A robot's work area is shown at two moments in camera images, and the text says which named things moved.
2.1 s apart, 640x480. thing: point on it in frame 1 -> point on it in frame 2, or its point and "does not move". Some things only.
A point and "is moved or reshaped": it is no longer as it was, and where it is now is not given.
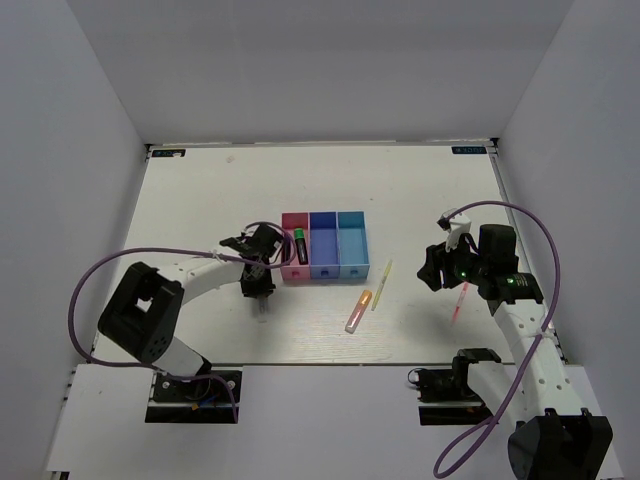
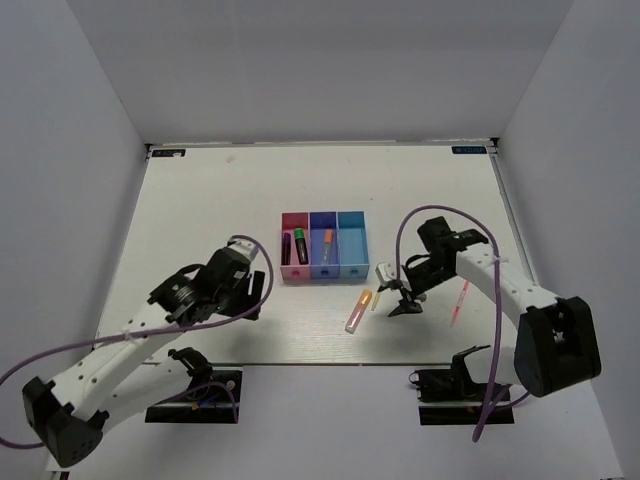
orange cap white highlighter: (262, 312) is moved or reshaped
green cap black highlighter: (299, 237) does not move
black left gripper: (266, 286) -> (247, 301)
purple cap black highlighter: (286, 249) does not move
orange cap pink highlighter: (358, 311) does not move
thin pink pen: (460, 302) does not move
